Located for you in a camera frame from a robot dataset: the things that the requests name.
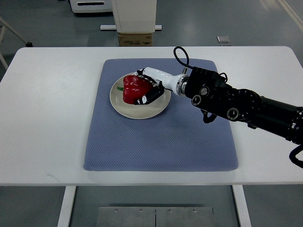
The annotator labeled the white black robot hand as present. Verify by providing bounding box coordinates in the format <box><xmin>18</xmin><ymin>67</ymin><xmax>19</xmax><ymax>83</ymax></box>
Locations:
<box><xmin>134</xmin><ymin>67</ymin><xmax>189</xmax><ymax>105</ymax></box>

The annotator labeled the red bell pepper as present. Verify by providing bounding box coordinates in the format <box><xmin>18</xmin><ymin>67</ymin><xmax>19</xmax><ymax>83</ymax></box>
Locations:
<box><xmin>116</xmin><ymin>75</ymin><xmax>153</xmax><ymax>105</ymax></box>

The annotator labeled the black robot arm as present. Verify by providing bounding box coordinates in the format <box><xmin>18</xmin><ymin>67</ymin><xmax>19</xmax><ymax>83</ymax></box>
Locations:
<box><xmin>177</xmin><ymin>59</ymin><xmax>303</xmax><ymax>167</ymax></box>

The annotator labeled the cream round plate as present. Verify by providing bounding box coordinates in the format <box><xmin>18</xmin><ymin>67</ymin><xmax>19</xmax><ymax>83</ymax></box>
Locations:
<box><xmin>109</xmin><ymin>72</ymin><xmax>171</xmax><ymax>120</ymax></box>

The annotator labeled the metal floor plate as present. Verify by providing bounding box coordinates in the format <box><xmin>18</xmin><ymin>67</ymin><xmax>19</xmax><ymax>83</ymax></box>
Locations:
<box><xmin>97</xmin><ymin>206</ymin><xmax>216</xmax><ymax>227</ymax></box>

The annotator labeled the brown cardboard box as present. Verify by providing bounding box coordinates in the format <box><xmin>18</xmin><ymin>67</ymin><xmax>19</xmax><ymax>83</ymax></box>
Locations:
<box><xmin>118</xmin><ymin>33</ymin><xmax>152</xmax><ymax>47</ymax></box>

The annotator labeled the blue-grey textured mat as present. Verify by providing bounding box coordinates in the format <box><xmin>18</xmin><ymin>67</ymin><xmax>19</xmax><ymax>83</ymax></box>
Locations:
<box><xmin>83</xmin><ymin>58</ymin><xmax>238</xmax><ymax>172</ymax></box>

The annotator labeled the white pillar stand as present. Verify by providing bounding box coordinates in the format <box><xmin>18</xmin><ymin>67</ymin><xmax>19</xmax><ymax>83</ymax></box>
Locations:
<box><xmin>100</xmin><ymin>0</ymin><xmax>162</xmax><ymax>34</ymax></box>

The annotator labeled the grey floor socket cover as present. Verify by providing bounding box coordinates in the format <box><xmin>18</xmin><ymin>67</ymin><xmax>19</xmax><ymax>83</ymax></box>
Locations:
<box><xmin>217</xmin><ymin>35</ymin><xmax>230</xmax><ymax>44</ymax></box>

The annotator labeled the white machine with slot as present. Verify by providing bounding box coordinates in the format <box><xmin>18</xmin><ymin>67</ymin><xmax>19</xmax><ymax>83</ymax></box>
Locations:
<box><xmin>69</xmin><ymin>0</ymin><xmax>112</xmax><ymax>13</ymax></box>

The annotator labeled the right white table leg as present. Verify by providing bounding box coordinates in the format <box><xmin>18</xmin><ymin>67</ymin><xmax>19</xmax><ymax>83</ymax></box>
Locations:
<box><xmin>232</xmin><ymin>185</ymin><xmax>252</xmax><ymax>227</ymax></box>

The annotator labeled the white table leg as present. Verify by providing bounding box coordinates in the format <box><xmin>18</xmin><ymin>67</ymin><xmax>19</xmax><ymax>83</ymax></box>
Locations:
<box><xmin>57</xmin><ymin>186</ymin><xmax>76</xmax><ymax>227</ymax></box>
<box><xmin>232</xmin><ymin>185</ymin><xmax>252</xmax><ymax>227</ymax></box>

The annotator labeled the left white table leg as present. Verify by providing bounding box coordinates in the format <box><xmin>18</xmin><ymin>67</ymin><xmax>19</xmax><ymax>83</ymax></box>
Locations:
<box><xmin>57</xmin><ymin>186</ymin><xmax>76</xmax><ymax>227</ymax></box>

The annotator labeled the white frame with caster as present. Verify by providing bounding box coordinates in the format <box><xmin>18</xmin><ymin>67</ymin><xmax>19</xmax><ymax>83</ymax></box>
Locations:
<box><xmin>0</xmin><ymin>16</ymin><xmax>33</xmax><ymax>69</ymax></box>

